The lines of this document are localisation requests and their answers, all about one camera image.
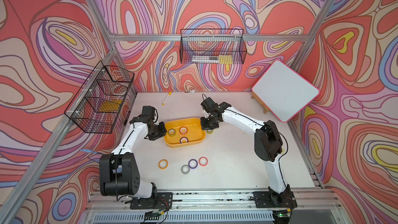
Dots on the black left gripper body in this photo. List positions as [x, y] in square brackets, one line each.
[158, 130]

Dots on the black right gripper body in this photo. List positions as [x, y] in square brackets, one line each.
[209, 123]

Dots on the yellow plastic storage box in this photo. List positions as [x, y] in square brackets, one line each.
[195, 133]

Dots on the purple tape roll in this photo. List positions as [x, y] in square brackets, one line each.
[184, 140]
[193, 164]

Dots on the orange tape roll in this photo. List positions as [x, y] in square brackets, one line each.
[163, 164]

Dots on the red tape roll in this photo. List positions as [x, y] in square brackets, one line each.
[203, 161]
[183, 130]

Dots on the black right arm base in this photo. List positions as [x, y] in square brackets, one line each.
[271, 199]

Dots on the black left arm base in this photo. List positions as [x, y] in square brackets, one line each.
[163, 201]

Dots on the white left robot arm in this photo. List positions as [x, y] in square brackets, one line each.
[119, 174]

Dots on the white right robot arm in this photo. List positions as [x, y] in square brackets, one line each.
[268, 146]

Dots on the grey clear tape roll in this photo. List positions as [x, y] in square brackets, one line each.
[185, 169]

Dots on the yellow capped white marker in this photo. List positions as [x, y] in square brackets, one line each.
[166, 98]

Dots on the yellow block in basket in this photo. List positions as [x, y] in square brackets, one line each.
[111, 106]

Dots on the yellow item in back basket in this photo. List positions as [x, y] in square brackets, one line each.
[225, 59]

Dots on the blue cloth bundle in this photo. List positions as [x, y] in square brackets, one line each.
[92, 152]

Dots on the white board pink edge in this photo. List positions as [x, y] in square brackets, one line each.
[283, 91]

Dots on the black wire basket left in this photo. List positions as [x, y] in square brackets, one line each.
[104, 83]

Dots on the black wire basket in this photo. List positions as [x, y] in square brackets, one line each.
[104, 83]
[204, 45]

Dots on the black wire basket back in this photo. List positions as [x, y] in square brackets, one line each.
[204, 45]

